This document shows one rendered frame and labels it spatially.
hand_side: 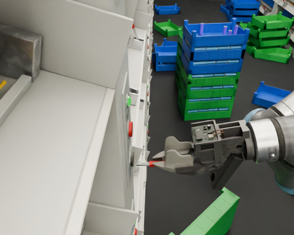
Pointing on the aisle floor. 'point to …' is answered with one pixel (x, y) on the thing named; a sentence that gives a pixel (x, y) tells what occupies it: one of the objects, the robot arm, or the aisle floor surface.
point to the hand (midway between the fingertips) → (158, 162)
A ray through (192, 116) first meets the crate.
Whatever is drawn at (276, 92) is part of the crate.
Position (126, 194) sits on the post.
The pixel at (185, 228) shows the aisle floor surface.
